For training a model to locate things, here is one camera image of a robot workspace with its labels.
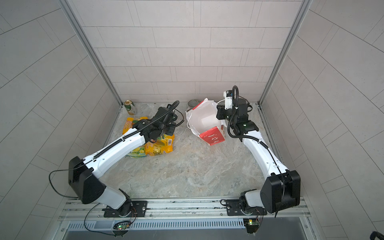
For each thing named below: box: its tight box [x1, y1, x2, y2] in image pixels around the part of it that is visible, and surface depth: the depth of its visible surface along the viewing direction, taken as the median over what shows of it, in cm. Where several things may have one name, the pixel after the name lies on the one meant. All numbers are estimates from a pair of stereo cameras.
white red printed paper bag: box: [185, 98, 227, 146], surface depth 85 cm
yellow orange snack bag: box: [122, 116, 149, 135], surface depth 98 cm
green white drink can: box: [124, 99, 136, 116], surface depth 104 cm
